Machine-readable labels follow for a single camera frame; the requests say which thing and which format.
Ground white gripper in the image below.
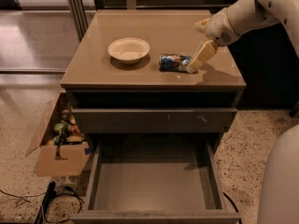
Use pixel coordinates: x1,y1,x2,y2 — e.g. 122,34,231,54
186,8,240,74

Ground blue redbull can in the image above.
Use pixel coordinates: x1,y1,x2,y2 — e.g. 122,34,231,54
159,54,191,72

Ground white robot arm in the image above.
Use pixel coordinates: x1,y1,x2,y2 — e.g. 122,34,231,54
187,0,299,224

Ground grey drawer cabinet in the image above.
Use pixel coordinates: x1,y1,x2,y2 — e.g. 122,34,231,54
61,10,246,147

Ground white paper bowl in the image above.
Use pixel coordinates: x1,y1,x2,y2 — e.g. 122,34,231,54
108,37,150,64

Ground colourful toys in box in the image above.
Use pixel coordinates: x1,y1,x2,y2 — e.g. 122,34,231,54
46,109,85,146

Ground brown cardboard box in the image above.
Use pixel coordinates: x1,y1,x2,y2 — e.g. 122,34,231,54
25,91,91,176

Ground black power strip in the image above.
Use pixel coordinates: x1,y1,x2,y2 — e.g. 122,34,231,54
33,181,56,224

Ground metal window frame post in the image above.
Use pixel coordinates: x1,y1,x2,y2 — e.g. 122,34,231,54
67,0,88,41

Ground black cable right floor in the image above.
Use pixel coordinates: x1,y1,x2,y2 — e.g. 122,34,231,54
222,191,243,224

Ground black cable on floor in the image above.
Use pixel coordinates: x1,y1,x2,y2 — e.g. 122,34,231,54
43,186,86,224

